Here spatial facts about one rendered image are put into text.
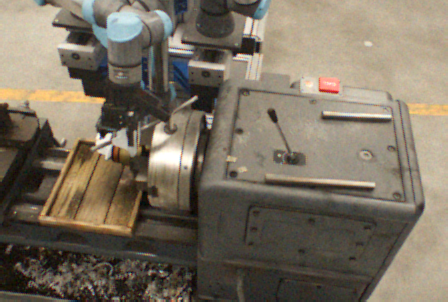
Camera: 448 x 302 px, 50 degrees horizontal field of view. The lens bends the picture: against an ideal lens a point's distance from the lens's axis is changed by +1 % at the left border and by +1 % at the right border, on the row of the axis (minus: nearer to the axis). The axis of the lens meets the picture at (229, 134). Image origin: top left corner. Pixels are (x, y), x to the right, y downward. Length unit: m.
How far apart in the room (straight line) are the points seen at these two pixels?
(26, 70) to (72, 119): 0.61
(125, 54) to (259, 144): 0.46
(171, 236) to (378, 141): 0.72
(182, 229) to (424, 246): 1.58
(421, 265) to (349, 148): 1.48
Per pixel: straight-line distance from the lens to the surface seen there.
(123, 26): 1.08
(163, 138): 1.37
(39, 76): 3.59
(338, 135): 1.40
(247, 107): 1.43
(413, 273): 2.73
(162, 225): 1.63
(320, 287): 1.66
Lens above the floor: 2.25
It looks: 48 degrees down
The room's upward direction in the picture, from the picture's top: 4 degrees clockwise
